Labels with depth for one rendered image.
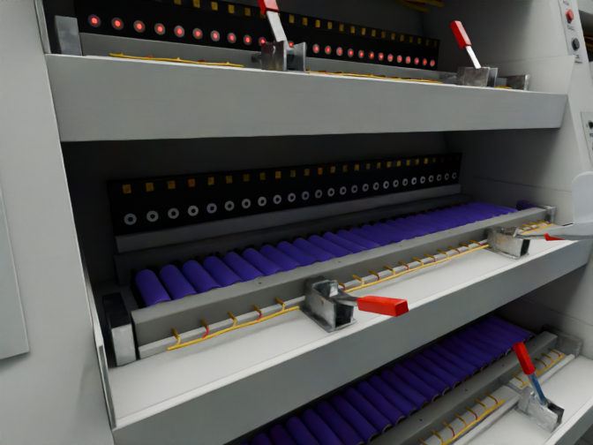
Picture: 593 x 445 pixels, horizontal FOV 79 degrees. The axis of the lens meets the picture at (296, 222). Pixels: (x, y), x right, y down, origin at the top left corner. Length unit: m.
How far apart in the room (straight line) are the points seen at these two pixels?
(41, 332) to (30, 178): 0.08
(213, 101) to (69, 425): 0.20
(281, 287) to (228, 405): 0.10
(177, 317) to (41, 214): 0.11
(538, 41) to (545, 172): 0.19
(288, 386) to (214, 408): 0.05
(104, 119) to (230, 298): 0.14
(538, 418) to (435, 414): 0.13
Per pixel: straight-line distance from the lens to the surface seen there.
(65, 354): 0.22
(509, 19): 0.71
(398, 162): 0.56
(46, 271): 0.22
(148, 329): 0.27
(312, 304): 0.29
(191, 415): 0.24
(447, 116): 0.42
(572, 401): 0.61
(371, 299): 0.25
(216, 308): 0.28
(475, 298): 0.41
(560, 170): 0.65
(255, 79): 0.27
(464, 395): 0.51
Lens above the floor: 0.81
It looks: 1 degrees up
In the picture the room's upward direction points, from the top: 11 degrees counter-clockwise
